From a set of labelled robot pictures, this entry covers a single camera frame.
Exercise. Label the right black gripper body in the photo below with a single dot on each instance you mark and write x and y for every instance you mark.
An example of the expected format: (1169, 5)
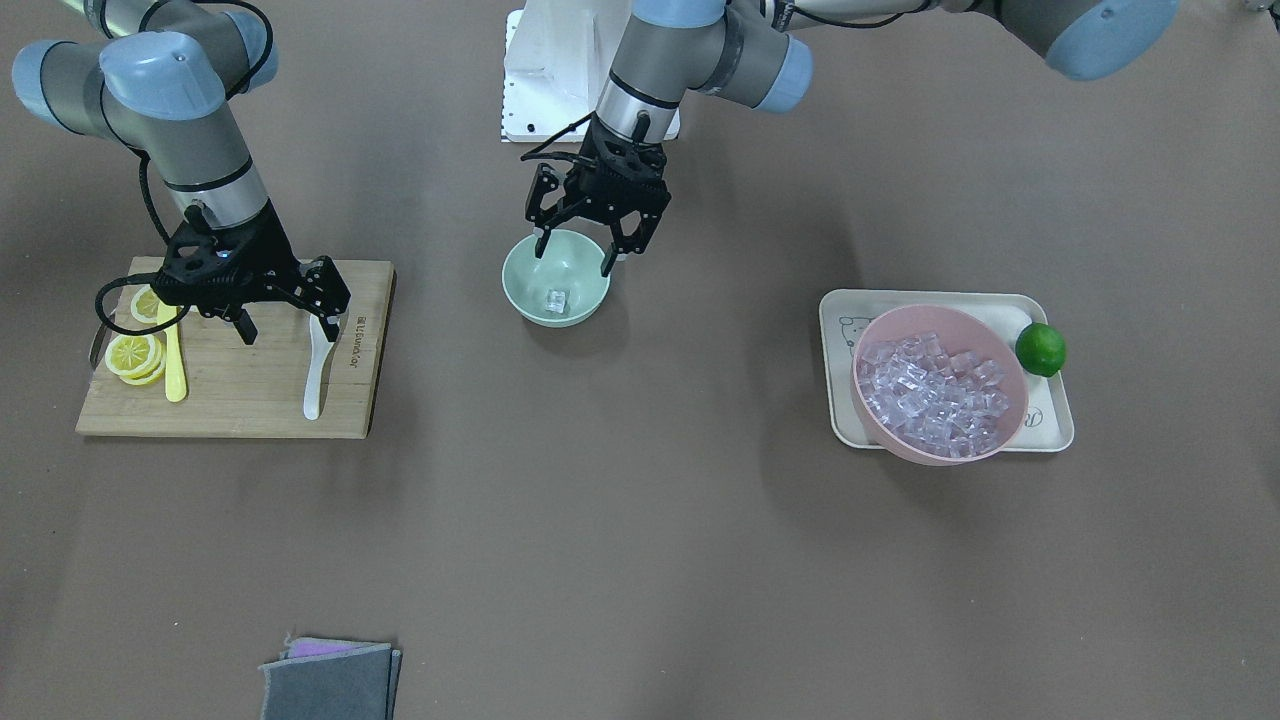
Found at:
(268, 249)

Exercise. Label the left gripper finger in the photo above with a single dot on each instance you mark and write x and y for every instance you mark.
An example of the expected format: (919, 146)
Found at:
(635, 241)
(554, 198)

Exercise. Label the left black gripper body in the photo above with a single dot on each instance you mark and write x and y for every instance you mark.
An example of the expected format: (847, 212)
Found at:
(583, 186)

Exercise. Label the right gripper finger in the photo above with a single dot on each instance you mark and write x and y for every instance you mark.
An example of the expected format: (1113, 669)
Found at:
(317, 288)
(243, 323)

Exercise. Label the white ceramic spoon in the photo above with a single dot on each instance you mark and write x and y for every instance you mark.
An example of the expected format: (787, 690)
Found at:
(322, 335)

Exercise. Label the clear acrylic ice cube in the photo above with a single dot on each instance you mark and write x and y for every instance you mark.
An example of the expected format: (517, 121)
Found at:
(556, 301)

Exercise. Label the pink bowl of ice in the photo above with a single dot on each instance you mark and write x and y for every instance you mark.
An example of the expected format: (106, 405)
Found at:
(937, 385)

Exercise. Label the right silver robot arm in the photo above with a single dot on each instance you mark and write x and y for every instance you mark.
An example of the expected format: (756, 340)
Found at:
(160, 84)

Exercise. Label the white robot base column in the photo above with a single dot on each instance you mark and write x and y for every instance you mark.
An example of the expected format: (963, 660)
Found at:
(558, 55)

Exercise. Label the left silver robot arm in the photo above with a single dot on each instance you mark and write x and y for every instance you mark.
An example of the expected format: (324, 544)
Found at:
(757, 54)

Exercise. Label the mint green bowl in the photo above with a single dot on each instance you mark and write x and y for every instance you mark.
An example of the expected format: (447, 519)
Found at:
(562, 287)

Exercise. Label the bamboo cutting board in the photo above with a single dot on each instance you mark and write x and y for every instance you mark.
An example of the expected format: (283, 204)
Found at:
(259, 390)

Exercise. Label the yellow plastic knife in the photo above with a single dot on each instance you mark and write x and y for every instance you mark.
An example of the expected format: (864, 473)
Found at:
(175, 378)

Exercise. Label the lemon slice near bun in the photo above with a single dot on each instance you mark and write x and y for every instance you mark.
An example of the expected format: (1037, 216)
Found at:
(146, 306)

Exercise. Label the lemon slice stack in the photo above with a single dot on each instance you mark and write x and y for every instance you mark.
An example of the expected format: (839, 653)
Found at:
(135, 360)

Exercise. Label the grey folded cloth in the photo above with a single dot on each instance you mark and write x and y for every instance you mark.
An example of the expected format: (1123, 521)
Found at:
(321, 678)

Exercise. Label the green lime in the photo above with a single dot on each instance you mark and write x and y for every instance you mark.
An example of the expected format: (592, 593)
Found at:
(1041, 350)

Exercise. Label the cream serving tray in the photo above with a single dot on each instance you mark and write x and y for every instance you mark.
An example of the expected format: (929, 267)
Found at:
(1048, 427)

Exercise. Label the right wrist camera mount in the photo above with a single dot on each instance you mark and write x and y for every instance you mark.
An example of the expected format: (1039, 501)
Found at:
(194, 273)

